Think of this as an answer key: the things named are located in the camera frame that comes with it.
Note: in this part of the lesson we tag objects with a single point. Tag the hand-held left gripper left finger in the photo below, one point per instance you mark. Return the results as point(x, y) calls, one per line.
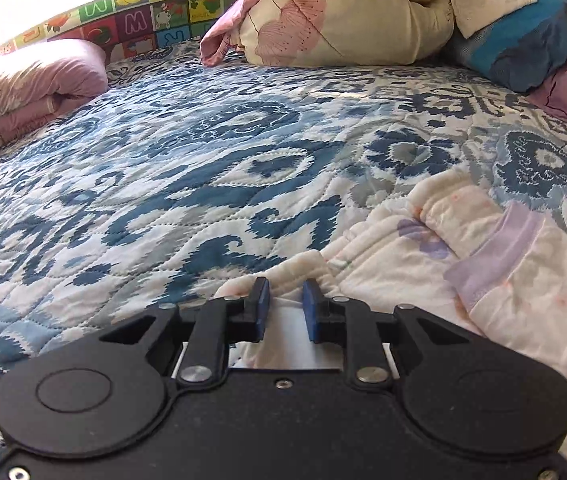
point(262, 305)

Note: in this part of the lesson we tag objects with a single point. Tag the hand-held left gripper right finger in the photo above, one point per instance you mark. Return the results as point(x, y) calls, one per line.
point(310, 310)

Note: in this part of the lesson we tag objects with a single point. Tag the white floral pants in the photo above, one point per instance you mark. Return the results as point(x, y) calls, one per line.
point(468, 280)

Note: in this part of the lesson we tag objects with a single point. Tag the blue patterned quilted bedspread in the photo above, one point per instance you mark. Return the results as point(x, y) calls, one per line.
point(173, 170)

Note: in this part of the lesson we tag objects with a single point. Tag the cream floral comforter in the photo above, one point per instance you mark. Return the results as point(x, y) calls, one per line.
point(353, 10)

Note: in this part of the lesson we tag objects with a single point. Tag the pink folded blanket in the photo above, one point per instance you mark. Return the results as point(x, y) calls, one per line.
point(28, 90)

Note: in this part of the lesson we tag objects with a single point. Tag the colourful alphabet play mat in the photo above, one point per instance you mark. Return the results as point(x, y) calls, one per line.
point(128, 15)

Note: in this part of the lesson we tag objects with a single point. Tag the blue teal pillow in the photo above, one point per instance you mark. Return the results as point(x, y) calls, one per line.
point(528, 40)

